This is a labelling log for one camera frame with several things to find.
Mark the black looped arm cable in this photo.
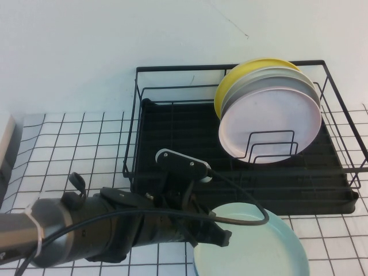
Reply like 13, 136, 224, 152
68, 171, 87, 202

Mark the black camera cable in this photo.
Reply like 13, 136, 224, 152
17, 168, 268, 276

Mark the grey plate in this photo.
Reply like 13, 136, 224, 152
223, 76, 321, 116

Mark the white zip tie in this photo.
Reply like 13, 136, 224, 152
24, 205, 46, 257

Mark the black wire dish rack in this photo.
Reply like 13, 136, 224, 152
122, 59, 368, 191

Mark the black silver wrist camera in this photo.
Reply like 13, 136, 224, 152
155, 148, 213, 185

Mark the black plastic drip tray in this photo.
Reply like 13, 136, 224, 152
129, 97, 359, 217

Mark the pink plate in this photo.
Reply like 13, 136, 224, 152
217, 87, 322, 165

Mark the mint green plate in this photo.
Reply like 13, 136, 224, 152
193, 202, 311, 276

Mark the cream white plate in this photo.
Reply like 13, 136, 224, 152
220, 67, 316, 113

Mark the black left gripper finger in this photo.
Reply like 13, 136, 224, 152
183, 221, 232, 248

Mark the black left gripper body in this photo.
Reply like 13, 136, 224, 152
155, 183, 216, 228

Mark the beige box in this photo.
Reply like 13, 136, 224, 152
0, 114, 24, 214

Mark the white black grid tablecloth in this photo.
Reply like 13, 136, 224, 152
0, 103, 368, 276

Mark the yellow plate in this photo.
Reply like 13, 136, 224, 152
213, 58, 302, 120

